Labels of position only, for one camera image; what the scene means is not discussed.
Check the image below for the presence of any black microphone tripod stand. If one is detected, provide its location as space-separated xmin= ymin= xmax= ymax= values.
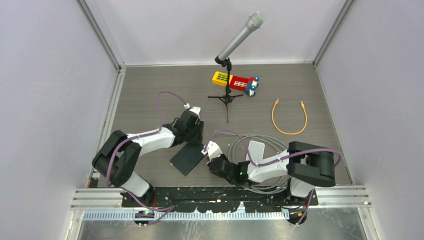
xmin=208 ymin=56 xmax=243 ymax=123

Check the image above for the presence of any slotted cable duct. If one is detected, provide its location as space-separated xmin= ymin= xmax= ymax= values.
xmin=82 ymin=209 xmax=290 ymax=221

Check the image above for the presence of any colourful toy block vehicle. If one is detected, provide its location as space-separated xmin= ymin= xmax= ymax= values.
xmin=211 ymin=71 xmax=260 ymax=97

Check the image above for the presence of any grey handheld microphone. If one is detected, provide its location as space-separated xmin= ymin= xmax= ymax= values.
xmin=214 ymin=11 xmax=265 ymax=66

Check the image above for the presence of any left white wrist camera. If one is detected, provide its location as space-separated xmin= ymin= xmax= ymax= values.
xmin=188 ymin=106 xmax=201 ymax=118

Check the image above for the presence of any grey ethernet cable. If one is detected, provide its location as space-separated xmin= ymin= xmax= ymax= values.
xmin=215 ymin=130 xmax=292 ymax=195

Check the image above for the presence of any black network switch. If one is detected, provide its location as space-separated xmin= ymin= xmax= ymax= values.
xmin=169 ymin=143 xmax=205 ymax=176

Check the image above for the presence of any white network switch box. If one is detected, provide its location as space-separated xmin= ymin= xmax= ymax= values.
xmin=248 ymin=140 xmax=265 ymax=164

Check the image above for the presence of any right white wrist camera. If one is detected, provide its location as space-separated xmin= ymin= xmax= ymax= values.
xmin=201 ymin=140 xmax=223 ymax=164

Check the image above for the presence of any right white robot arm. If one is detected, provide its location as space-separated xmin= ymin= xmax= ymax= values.
xmin=201 ymin=141 xmax=340 ymax=205

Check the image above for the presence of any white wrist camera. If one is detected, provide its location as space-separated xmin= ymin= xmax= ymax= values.
xmin=201 ymin=140 xmax=223 ymax=164
xmin=188 ymin=106 xmax=201 ymax=118

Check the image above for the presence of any yellow ethernet patch cable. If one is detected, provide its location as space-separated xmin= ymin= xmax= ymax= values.
xmin=270 ymin=98 xmax=309 ymax=136

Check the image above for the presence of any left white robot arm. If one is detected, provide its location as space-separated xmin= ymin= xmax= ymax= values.
xmin=92 ymin=106 xmax=204 ymax=207

